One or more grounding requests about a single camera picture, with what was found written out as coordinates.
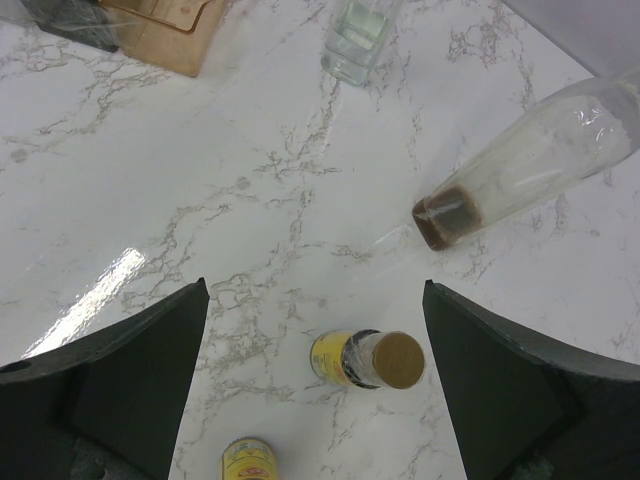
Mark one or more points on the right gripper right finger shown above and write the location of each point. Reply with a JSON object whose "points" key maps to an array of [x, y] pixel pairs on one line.
{"points": [[526, 406]]}

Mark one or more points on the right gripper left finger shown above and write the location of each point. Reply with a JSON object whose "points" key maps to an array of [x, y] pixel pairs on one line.
{"points": [[108, 405]]}

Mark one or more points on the lower yellow label bottle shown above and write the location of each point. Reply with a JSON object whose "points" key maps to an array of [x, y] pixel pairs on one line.
{"points": [[248, 459]]}

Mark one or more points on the yellow label bottle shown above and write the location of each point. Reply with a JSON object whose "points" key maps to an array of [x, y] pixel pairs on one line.
{"points": [[368, 359], [248, 459]]}

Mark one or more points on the upper yellow label bottle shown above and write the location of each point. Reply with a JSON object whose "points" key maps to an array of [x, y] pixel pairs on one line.
{"points": [[368, 359]]}

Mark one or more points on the dark sauce glass bottle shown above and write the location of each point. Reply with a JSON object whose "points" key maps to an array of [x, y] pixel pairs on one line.
{"points": [[573, 134]]}

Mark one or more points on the orange plastic bin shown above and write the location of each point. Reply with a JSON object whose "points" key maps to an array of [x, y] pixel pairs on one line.
{"points": [[172, 34]]}

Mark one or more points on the grey plastic bin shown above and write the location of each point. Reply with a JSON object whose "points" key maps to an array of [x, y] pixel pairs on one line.
{"points": [[80, 21]]}

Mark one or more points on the clear plastic bin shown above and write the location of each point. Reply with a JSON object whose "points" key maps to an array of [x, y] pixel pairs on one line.
{"points": [[13, 11]]}

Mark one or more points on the clear square oil bottle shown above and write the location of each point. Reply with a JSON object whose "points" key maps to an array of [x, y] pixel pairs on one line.
{"points": [[356, 35]]}

